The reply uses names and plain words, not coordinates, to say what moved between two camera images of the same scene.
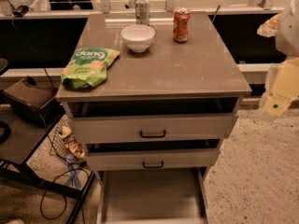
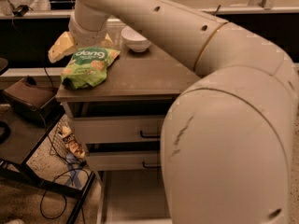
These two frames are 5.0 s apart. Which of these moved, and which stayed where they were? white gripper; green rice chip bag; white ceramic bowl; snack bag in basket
Moved: white gripper
Stayed: snack bag in basket; white ceramic bowl; green rice chip bag
